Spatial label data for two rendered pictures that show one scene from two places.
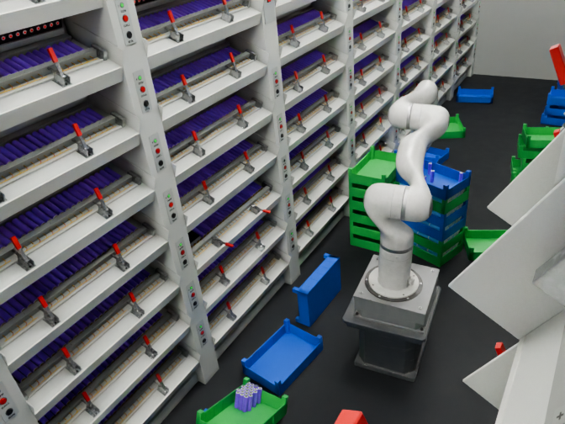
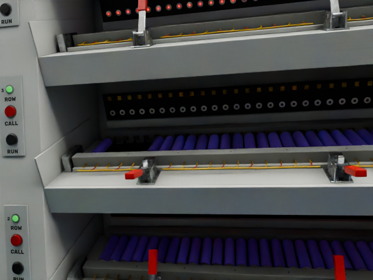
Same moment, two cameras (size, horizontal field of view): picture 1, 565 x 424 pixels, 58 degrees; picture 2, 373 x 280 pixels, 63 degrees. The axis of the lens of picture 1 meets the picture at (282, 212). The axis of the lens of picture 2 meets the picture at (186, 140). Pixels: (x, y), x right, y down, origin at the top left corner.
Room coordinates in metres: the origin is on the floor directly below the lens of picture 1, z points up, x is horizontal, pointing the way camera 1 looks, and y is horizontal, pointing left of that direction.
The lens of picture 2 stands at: (1.51, -0.17, 0.61)
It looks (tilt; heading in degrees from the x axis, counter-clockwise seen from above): 1 degrees down; 65
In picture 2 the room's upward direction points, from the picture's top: 2 degrees counter-clockwise
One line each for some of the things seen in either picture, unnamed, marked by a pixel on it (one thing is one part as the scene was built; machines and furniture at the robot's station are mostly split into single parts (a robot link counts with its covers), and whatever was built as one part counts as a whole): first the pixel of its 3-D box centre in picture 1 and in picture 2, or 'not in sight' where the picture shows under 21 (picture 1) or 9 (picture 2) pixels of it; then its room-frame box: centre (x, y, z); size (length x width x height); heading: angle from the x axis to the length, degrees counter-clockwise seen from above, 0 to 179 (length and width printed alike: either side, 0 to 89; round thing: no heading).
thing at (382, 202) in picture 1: (389, 214); not in sight; (1.50, -0.38, 0.69); 0.19 x 0.12 x 0.24; 65
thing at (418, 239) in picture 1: (428, 229); not in sight; (2.19, -0.76, 0.12); 0.30 x 0.20 x 0.08; 36
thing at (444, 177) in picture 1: (432, 176); not in sight; (2.19, -0.76, 0.44); 0.30 x 0.20 x 0.08; 36
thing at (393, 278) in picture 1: (394, 263); not in sight; (1.49, -0.40, 0.48); 0.19 x 0.19 x 0.18
